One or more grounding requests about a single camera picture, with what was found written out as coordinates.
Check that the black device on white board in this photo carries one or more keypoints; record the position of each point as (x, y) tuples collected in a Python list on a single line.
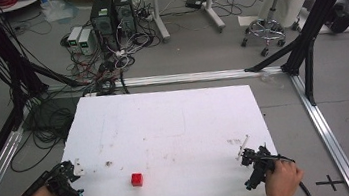
[(342, 17)]

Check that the black computer tower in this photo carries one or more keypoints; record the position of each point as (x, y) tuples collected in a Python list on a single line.
[(125, 11), (103, 19)]

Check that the white desk leg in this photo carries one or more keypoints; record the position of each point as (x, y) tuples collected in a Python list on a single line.
[(158, 12), (212, 2)]

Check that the person's right hand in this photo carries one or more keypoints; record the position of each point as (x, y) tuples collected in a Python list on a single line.
[(283, 180)]

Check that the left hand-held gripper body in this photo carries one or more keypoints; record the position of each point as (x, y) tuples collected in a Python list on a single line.
[(62, 187)]

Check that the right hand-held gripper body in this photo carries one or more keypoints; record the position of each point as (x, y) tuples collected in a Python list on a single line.
[(259, 164)]

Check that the red cube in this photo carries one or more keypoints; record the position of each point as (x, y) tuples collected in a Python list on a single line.
[(137, 179)]

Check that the white power supply unit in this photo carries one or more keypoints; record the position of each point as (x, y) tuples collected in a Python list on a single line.
[(86, 41), (74, 36)]

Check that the aluminium floor rail frame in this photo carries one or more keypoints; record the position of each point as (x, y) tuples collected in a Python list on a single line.
[(319, 120)]

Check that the black frame post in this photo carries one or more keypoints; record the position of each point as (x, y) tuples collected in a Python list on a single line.
[(320, 13), (2, 48)]

